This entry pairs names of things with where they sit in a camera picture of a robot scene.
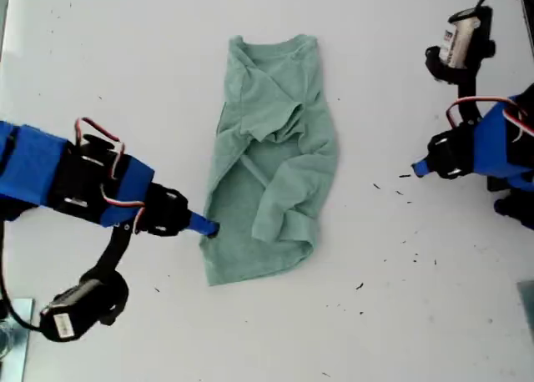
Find green t-shirt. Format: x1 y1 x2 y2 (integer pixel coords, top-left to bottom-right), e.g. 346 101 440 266
199 33 342 287

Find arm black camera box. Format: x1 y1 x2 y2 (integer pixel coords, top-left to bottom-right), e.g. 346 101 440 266
39 282 105 344

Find steel base plate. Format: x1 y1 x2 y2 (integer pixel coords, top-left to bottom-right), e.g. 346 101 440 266
0 298 35 382

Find arm white camera box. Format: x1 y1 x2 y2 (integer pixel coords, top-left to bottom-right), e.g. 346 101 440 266
440 8 485 68

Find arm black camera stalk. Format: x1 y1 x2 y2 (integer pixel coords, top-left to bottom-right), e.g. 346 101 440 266
78 224 135 327
424 6 497 127

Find arm red white wire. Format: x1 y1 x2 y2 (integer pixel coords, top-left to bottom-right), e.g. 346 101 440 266
73 117 147 236
445 96 534 143

